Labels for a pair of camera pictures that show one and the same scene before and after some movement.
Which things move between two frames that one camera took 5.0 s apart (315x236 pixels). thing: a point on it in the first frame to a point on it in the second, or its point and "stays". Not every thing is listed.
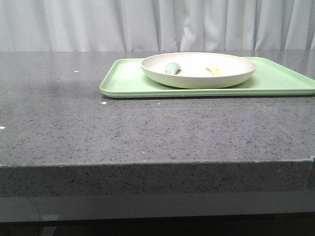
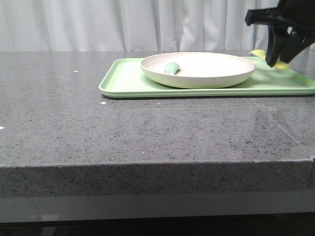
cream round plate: [198, 70] stays
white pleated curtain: [155, 25] stays
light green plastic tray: [272, 76] stays
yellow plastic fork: [216, 69] to [262, 53]
